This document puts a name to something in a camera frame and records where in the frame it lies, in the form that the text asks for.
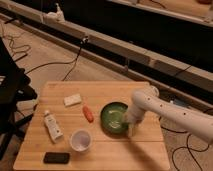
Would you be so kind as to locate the green ceramic bowl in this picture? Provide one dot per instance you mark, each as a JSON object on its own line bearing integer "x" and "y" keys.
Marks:
{"x": 111, "y": 118}

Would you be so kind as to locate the orange carrot toy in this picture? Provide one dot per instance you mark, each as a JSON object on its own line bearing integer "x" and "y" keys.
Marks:
{"x": 88, "y": 114}

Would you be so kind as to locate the white sponge block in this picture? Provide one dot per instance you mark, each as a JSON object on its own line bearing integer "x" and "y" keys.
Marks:
{"x": 72, "y": 100}

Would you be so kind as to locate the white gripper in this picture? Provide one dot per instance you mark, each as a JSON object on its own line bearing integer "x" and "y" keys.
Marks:
{"x": 133, "y": 116}

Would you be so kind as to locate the clear plastic cup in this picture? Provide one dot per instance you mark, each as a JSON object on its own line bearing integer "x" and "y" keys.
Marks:
{"x": 80, "y": 141}

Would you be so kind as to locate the black rectangular phone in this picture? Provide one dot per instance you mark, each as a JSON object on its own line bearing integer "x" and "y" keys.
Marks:
{"x": 56, "y": 158}

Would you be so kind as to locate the white tube with cap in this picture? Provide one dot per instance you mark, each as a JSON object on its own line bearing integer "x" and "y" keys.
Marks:
{"x": 52, "y": 126}

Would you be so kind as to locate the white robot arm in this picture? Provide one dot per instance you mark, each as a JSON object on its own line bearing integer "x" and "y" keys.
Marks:
{"x": 195, "y": 122}

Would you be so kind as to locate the long metal floor rail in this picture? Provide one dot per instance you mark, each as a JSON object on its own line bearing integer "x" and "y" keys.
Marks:
{"x": 174, "y": 47}

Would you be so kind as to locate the black chair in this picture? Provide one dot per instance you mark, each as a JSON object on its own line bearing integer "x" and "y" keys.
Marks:
{"x": 15, "y": 87}

